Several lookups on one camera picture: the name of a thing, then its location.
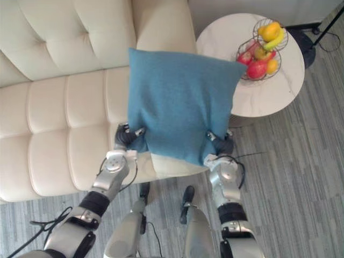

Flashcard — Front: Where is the red apple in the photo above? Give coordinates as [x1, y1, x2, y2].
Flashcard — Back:
[236, 51, 253, 66]
[246, 60, 268, 80]

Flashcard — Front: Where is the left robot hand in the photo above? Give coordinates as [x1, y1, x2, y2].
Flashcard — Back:
[113, 122, 146, 152]

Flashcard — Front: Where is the cream tufted leather sofa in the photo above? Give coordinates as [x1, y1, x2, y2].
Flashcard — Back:
[0, 0, 209, 203]

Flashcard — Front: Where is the right silver robot leg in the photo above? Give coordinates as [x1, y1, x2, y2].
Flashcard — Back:
[179, 185, 216, 258]

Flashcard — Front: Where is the small orange fruit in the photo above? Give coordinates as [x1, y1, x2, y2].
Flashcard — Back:
[266, 59, 278, 75]

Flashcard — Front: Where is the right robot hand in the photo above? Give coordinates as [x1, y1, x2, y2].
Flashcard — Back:
[205, 130, 234, 156]

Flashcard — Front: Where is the round white marble side table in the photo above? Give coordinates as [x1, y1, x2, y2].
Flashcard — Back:
[195, 12, 306, 119]

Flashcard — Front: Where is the round dark lamp base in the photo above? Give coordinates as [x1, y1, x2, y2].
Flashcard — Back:
[284, 27, 316, 68]

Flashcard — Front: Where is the black floor cable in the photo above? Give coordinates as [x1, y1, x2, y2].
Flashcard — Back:
[311, 26, 341, 53]

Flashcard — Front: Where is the blue square cushion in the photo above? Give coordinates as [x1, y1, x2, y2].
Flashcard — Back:
[126, 47, 248, 169]

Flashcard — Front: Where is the left silver robot leg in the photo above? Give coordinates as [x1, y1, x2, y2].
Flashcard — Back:
[103, 183, 151, 258]

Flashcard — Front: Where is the yellow green apple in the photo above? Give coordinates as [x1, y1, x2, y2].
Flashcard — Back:
[254, 47, 273, 61]

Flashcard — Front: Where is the black wire fruit basket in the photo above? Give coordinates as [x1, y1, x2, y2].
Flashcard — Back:
[235, 17, 289, 81]

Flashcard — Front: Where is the silver robot leg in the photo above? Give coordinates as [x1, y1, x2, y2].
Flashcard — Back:
[179, 185, 216, 258]
[103, 183, 151, 258]

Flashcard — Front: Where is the yellow banana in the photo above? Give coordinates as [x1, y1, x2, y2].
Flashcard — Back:
[263, 27, 285, 51]

